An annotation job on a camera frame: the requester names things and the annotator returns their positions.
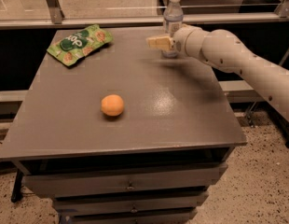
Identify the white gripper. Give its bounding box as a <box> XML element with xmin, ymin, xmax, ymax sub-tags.
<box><xmin>146</xmin><ymin>25</ymin><xmax>209</xmax><ymax>60</ymax></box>

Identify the blue plastic water bottle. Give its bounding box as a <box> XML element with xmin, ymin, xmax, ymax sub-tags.
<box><xmin>161</xmin><ymin>0</ymin><xmax>185</xmax><ymax>59</ymax></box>

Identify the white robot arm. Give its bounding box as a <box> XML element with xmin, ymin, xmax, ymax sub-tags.
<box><xmin>146</xmin><ymin>25</ymin><xmax>289</xmax><ymax>122</ymax></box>

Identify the orange fruit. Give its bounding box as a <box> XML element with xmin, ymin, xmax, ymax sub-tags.
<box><xmin>101</xmin><ymin>94</ymin><xmax>124</xmax><ymax>117</ymax></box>

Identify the green snack bag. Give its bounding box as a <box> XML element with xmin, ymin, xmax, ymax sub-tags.
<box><xmin>47</xmin><ymin>24</ymin><xmax>113</xmax><ymax>67</ymax></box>

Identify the grey drawer cabinet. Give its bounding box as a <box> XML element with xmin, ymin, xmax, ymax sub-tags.
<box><xmin>0</xmin><ymin>27</ymin><xmax>245</xmax><ymax>224</ymax></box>

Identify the black table leg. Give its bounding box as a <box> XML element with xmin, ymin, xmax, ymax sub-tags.
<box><xmin>10</xmin><ymin>170</ymin><xmax>23</xmax><ymax>203</ymax></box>

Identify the metal railing frame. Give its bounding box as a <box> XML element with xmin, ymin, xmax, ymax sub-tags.
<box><xmin>0</xmin><ymin>0</ymin><xmax>289</xmax><ymax>103</ymax></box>

